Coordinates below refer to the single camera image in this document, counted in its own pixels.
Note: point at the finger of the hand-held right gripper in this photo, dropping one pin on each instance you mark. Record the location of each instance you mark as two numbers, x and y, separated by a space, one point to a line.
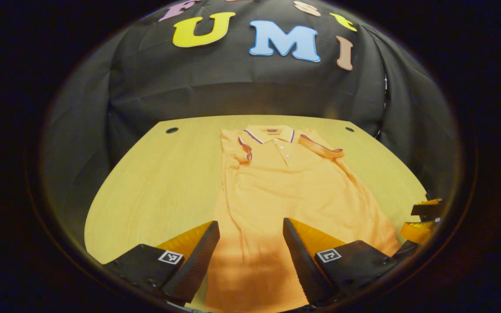
418 231
426 209

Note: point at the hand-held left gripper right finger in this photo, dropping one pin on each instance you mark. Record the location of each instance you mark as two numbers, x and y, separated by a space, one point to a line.
302 265

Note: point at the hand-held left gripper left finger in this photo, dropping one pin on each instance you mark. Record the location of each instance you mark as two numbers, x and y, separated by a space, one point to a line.
196 265

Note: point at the orange T-shirt with striped collar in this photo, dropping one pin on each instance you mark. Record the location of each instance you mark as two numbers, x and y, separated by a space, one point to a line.
276 187

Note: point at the black backdrop cloth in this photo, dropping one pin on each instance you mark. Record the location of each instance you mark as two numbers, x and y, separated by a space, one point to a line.
233 87

